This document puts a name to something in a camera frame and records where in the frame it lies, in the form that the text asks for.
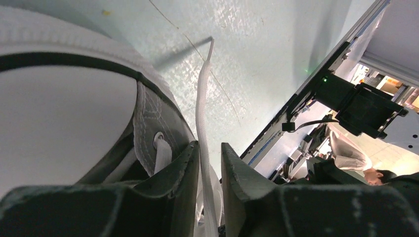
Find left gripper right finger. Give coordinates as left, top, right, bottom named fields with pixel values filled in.
left=221, top=143, right=419, bottom=237

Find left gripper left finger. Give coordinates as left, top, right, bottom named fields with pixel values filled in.
left=0, top=141, right=200, bottom=237

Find grey sneaker laces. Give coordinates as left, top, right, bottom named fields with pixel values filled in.
left=0, top=6, right=222, bottom=237

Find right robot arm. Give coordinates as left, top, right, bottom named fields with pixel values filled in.
left=282, top=71, right=419, bottom=154

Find person in background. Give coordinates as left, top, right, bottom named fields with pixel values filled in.
left=307, top=122, right=419, bottom=187

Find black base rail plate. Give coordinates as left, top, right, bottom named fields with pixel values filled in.
left=240, top=41, right=351, bottom=164

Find aluminium frame rail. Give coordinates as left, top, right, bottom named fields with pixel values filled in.
left=359, top=51, right=419, bottom=88

